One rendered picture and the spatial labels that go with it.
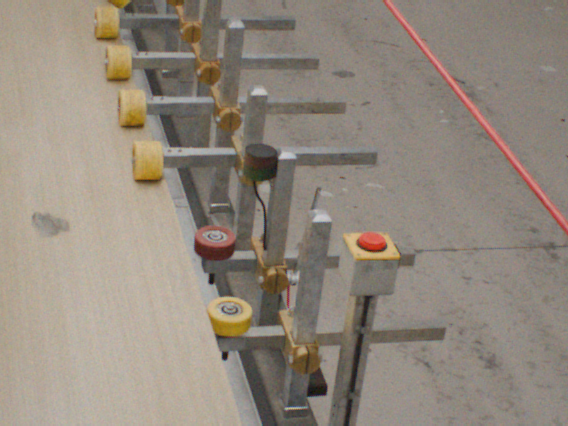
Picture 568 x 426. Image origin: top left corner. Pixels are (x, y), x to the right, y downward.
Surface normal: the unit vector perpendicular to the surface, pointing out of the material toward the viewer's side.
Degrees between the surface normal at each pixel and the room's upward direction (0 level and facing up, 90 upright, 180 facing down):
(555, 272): 0
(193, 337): 0
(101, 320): 0
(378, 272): 90
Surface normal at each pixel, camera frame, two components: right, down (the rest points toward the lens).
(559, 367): 0.11, -0.87
